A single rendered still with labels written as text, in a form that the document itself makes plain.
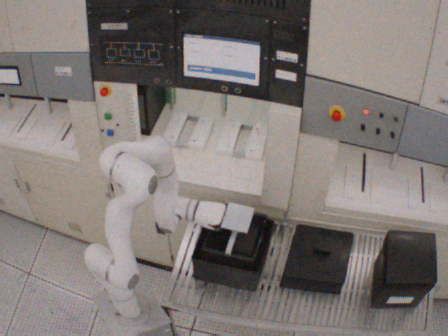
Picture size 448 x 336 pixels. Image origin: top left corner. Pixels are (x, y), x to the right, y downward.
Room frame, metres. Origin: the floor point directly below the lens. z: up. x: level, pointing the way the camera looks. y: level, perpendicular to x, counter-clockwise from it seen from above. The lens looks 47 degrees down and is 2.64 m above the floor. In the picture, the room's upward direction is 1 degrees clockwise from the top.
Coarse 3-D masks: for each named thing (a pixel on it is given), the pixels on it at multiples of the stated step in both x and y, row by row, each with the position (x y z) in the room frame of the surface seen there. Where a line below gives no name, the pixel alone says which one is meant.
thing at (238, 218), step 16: (240, 208) 1.24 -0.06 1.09; (224, 224) 1.16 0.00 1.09; (240, 224) 1.17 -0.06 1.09; (256, 224) 1.28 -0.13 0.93; (208, 240) 1.19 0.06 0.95; (224, 240) 1.28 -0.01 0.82; (256, 240) 1.27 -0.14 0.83; (208, 256) 1.12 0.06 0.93; (224, 256) 1.10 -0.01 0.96; (240, 256) 1.08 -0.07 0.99; (256, 256) 1.15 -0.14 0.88
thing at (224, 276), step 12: (204, 228) 1.28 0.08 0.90; (204, 240) 1.27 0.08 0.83; (216, 240) 1.31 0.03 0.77; (264, 240) 1.31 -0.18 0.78; (192, 252) 1.13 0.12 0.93; (264, 252) 1.14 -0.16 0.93; (192, 264) 1.11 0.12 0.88; (204, 264) 1.09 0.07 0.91; (216, 264) 1.08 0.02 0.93; (264, 264) 1.17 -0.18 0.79; (204, 276) 1.09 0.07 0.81; (216, 276) 1.08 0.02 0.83; (228, 276) 1.07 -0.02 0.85; (240, 276) 1.05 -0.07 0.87; (252, 276) 1.04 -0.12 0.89; (240, 288) 1.05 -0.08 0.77; (252, 288) 1.04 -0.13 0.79
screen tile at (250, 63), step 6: (222, 48) 1.52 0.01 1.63; (228, 48) 1.52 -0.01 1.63; (234, 48) 1.52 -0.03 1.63; (240, 48) 1.51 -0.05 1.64; (246, 48) 1.51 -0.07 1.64; (222, 54) 1.53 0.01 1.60; (240, 54) 1.51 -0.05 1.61; (246, 54) 1.51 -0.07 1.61; (252, 54) 1.50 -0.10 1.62; (222, 60) 1.53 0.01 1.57; (228, 60) 1.52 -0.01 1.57; (234, 60) 1.52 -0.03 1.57; (240, 60) 1.51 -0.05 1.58; (246, 60) 1.51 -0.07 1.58; (252, 60) 1.50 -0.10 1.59; (228, 66) 1.52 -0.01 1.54; (234, 66) 1.52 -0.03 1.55; (240, 66) 1.51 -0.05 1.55; (246, 66) 1.51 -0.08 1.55; (252, 66) 1.50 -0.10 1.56
